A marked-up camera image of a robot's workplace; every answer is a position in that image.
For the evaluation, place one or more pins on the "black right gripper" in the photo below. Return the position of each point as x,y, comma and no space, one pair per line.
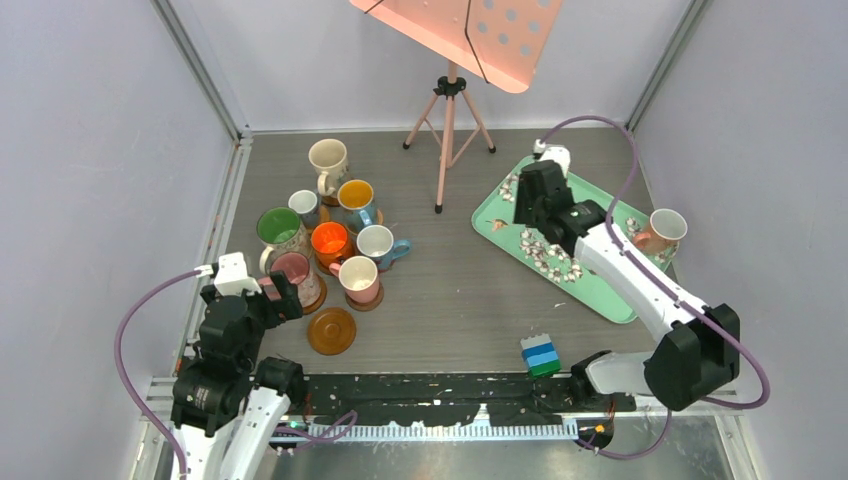
521,214

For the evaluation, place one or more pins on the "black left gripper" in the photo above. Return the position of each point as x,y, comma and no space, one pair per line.
289,306

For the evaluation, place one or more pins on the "pink inside floral mug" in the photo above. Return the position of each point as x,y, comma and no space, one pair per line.
295,265

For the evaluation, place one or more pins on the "large ridged brown wooden coaster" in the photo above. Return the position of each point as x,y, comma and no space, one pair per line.
328,266

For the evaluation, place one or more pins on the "pink white inside mug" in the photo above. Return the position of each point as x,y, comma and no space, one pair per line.
359,278

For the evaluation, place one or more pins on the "orange mug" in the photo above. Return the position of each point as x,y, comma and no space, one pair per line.
332,241

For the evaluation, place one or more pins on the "green inside cream mug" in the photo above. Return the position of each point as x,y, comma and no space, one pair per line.
281,230

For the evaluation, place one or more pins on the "light plain wooden coaster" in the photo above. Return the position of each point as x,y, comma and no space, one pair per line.
324,214

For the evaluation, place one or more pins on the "small blue patterned mug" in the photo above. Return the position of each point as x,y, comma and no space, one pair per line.
306,204

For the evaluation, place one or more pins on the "white inside teal mug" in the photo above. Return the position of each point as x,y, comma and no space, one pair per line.
378,243

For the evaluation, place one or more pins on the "yellow inside blue mug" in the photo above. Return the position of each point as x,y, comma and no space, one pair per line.
357,199

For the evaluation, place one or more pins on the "peach mug white inside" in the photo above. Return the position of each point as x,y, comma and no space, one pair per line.
665,229

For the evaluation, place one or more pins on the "cream shell pattern mug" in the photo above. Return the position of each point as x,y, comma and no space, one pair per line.
329,158

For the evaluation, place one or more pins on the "dark walnut coaster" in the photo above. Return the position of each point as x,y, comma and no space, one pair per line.
367,306

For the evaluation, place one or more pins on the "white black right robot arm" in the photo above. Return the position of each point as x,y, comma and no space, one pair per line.
696,345

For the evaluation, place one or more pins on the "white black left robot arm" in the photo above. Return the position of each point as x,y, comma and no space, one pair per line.
226,401

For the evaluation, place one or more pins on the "ridged brown coaster back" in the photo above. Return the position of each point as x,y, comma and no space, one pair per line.
331,200

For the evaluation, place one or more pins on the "blue green toy brick stack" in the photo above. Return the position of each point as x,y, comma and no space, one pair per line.
540,356

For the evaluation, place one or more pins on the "pink music stand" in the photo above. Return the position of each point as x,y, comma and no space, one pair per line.
500,41

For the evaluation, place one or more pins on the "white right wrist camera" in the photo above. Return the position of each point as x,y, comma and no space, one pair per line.
559,154

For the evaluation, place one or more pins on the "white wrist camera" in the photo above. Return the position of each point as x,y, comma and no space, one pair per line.
230,275
559,154

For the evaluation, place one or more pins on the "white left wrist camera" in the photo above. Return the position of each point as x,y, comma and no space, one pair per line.
230,275

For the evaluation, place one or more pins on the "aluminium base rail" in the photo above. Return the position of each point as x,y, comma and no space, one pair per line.
418,407

